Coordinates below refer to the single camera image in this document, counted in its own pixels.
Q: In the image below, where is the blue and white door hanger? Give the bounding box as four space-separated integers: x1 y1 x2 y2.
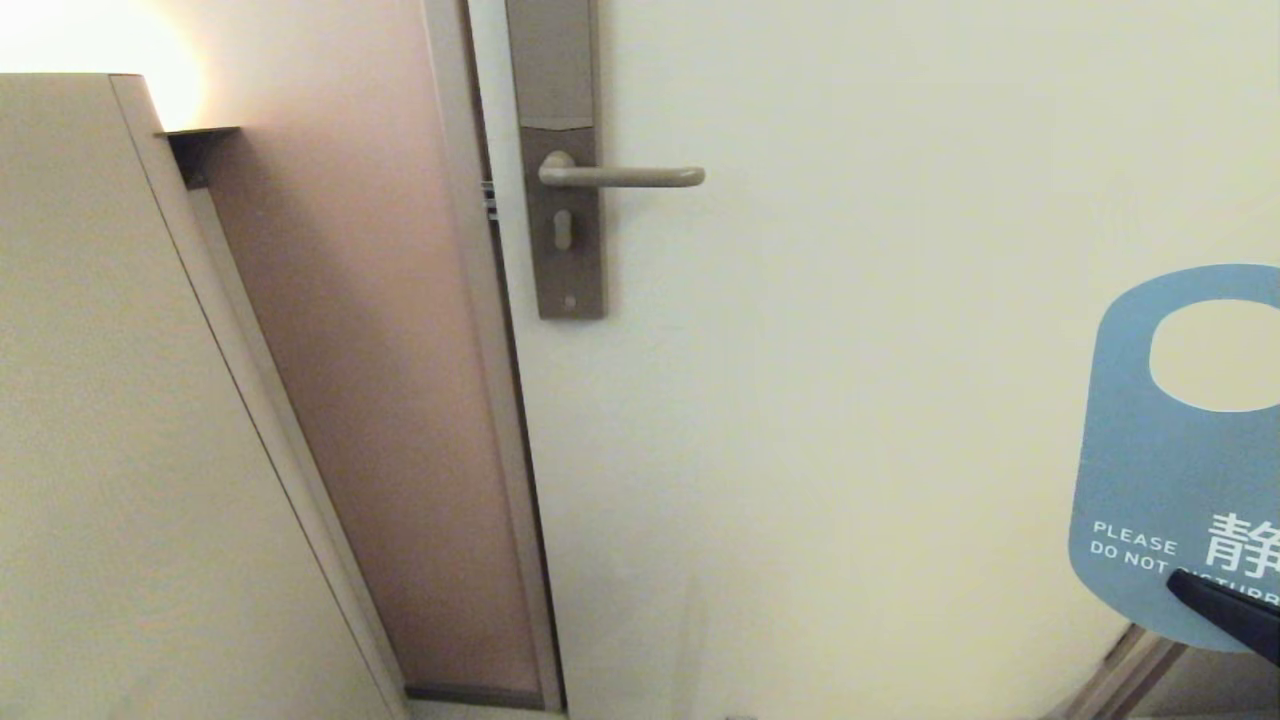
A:
1067 263 1280 654

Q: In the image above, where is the white room door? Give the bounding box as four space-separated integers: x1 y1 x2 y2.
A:
465 0 1280 720

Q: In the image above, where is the dark baseboard strip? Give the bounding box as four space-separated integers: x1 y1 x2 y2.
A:
403 683 549 711

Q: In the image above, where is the brown metal lock plate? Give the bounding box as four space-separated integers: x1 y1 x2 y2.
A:
505 0 608 321

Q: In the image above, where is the beige cabinet panel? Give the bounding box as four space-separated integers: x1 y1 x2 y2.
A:
0 73 411 720

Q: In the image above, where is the brown wooden side frame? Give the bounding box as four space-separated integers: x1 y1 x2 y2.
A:
1040 620 1280 720

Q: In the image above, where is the beige metal door handle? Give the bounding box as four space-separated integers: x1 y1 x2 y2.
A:
538 152 707 190

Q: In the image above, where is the beige door frame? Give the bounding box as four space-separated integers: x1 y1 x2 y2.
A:
420 0 568 713

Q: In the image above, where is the dark wall light ledge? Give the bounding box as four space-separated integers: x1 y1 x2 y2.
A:
160 126 241 191

